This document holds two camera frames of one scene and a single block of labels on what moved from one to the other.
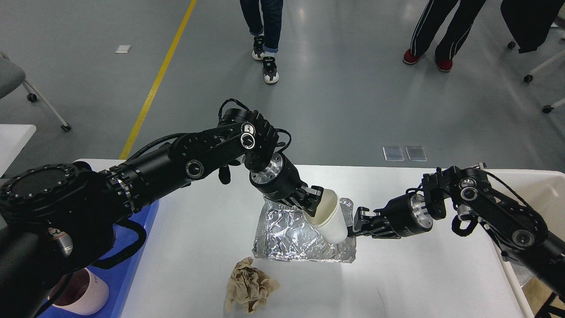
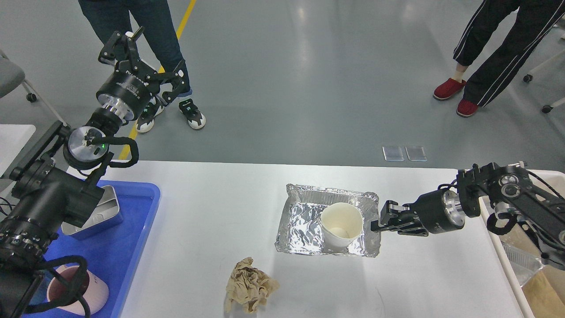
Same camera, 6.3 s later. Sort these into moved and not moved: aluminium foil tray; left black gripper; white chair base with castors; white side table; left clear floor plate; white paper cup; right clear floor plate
Moved: white paper cup; left black gripper; aluminium foil tray
Not moved: left clear floor plate; right clear floor plate; white chair base with castors; white side table
